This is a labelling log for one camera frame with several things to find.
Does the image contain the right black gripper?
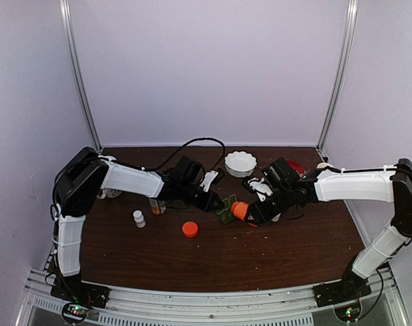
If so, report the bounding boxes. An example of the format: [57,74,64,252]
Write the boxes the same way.
[245,185,294,226]

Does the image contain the orange pill bottle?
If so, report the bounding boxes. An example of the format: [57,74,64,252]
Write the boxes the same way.
[231,201,257,228]

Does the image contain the green weekly pill organizer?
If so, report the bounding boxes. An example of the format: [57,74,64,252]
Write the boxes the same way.
[217,194,237,225]

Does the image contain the grey lid pill bottle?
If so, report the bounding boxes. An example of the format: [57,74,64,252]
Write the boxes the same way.
[149,198,166,215]

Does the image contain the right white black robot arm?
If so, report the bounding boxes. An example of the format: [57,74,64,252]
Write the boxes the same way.
[231,158,412,300]

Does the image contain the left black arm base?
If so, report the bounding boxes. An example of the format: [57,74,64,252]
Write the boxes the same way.
[50,272,110,325]

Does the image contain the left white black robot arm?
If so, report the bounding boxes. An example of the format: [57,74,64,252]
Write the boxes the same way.
[50,147,225,302]

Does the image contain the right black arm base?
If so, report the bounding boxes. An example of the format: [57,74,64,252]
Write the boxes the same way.
[313,278,372,323]

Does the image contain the white fluted ceramic bowl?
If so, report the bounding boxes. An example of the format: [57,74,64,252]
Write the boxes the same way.
[225,151,257,178]

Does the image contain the red floral plate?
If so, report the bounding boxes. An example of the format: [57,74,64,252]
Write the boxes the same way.
[286,160,306,175]

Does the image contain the small white pill bottle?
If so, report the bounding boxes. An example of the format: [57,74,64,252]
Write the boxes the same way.
[132,210,146,228]

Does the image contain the cream ceramic mug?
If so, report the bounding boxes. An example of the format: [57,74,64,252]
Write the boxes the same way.
[316,162,333,169]

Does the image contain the paper cup with orange contents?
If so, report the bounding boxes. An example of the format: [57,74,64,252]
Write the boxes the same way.
[97,188,122,200]

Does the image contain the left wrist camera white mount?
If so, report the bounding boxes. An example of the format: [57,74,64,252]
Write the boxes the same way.
[199,168,225,192]

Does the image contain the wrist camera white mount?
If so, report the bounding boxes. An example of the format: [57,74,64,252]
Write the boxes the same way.
[199,168,225,192]
[242,177,273,202]

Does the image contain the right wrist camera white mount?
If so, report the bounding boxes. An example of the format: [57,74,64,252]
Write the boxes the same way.
[242,177,273,202]

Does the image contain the front aluminium rail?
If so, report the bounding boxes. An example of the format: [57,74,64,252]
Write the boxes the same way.
[12,268,411,325]

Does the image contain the right aluminium frame post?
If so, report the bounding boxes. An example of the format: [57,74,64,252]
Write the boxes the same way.
[316,0,358,156]

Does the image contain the aluminium frame post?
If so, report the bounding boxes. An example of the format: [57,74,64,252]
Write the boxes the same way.
[59,0,102,152]
[316,0,358,156]

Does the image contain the left aluminium frame post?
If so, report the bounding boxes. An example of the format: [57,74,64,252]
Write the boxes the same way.
[59,0,102,152]

